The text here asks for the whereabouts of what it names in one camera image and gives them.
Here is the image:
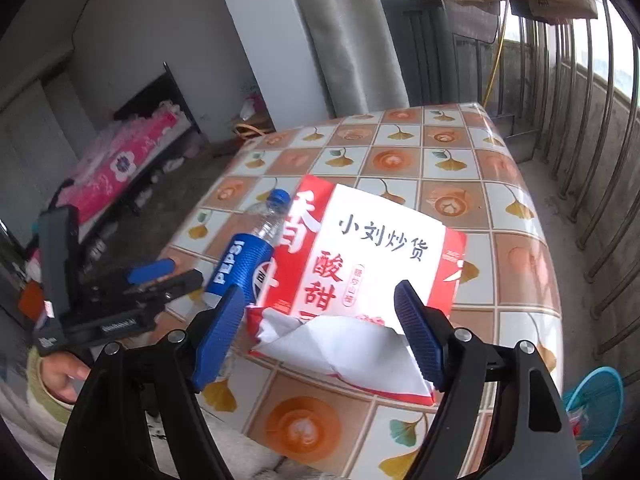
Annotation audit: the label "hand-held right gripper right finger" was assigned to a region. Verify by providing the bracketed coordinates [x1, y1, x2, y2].
[393, 280, 583, 480]

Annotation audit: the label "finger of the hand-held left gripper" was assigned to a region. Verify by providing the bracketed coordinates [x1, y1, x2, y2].
[125, 269, 205, 307]
[125, 258, 177, 283]

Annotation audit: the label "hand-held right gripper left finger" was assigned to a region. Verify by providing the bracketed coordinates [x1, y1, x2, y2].
[55, 284, 247, 480]

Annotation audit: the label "blue label plastic bottle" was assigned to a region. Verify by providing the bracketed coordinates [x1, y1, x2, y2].
[202, 189, 292, 311]

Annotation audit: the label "red white paper bag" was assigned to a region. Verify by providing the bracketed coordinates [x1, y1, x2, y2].
[245, 175, 468, 407]

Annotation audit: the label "blue plastic basket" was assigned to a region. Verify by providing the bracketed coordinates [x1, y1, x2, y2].
[562, 366, 626, 471]

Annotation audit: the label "person's left forearm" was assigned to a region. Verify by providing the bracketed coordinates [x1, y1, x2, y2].
[0, 347, 76, 466]

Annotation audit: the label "person's left hand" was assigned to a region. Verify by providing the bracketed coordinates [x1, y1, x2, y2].
[40, 352, 93, 403]

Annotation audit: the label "pink floral bed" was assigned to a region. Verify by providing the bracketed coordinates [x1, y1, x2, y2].
[65, 110, 181, 226]

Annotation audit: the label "leaf patterned tablecloth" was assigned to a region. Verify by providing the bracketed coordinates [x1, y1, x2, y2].
[160, 102, 566, 480]

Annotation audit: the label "white pink bag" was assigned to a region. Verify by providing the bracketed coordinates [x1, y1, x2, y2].
[240, 92, 266, 121]

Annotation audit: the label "metal railing bars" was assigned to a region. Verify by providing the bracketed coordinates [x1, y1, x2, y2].
[475, 0, 640, 361]

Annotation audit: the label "dark grey panel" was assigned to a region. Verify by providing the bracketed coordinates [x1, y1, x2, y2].
[380, 0, 501, 111]

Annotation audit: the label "grey curtain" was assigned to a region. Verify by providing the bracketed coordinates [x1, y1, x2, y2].
[287, 0, 411, 117]

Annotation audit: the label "yellow hose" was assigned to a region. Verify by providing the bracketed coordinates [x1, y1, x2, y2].
[487, 2, 508, 106]

